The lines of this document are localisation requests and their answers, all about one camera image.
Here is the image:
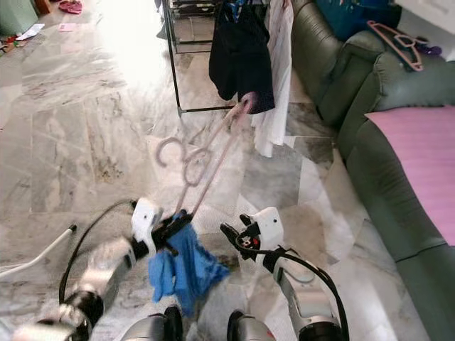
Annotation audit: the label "blue cloth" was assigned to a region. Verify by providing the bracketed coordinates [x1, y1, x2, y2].
[148, 224, 232, 317]

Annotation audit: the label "pink plastic clothes hanger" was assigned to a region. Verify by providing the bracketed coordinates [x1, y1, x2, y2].
[366, 20, 426, 72]
[156, 92, 257, 217]

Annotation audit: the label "blue clothes hanger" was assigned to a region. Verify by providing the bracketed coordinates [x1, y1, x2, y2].
[227, 0, 246, 18]

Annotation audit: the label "robot right leg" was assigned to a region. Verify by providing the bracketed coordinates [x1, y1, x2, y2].
[226, 310, 278, 341]

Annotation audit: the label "dark green sofa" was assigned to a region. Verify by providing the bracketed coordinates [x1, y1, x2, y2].
[288, 0, 455, 341]

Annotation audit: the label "white shirt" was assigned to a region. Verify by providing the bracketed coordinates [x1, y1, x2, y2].
[252, 0, 294, 158]

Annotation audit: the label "black metal drying rack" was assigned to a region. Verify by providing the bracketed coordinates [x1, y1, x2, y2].
[162, 0, 292, 116]

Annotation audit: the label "navy blue garment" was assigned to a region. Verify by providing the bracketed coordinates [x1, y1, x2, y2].
[208, 0, 277, 114]

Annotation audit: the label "pink mat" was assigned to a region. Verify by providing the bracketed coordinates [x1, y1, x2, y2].
[366, 105, 455, 246]

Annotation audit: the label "blue fabric bag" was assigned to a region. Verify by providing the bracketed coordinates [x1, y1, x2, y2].
[314, 0, 402, 40]

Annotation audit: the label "red slippers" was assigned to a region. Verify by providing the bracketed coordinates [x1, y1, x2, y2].
[58, 0, 83, 15]

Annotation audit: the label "white paper sheet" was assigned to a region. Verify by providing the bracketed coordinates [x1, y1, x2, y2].
[14, 23, 46, 41]

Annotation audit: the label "green laundry hamper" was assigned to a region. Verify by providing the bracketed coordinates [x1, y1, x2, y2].
[0, 0, 38, 36]

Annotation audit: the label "white storage box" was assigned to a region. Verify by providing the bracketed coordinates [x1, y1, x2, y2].
[395, 0, 455, 33]

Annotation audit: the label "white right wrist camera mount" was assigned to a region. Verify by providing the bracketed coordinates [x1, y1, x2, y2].
[254, 206, 285, 256]

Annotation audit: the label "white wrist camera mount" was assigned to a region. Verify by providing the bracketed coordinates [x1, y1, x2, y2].
[254, 206, 285, 256]
[132, 197, 163, 242]

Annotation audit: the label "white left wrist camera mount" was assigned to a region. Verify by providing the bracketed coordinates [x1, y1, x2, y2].
[132, 197, 163, 242]

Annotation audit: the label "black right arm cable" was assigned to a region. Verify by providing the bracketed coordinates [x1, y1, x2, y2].
[238, 238, 349, 335]

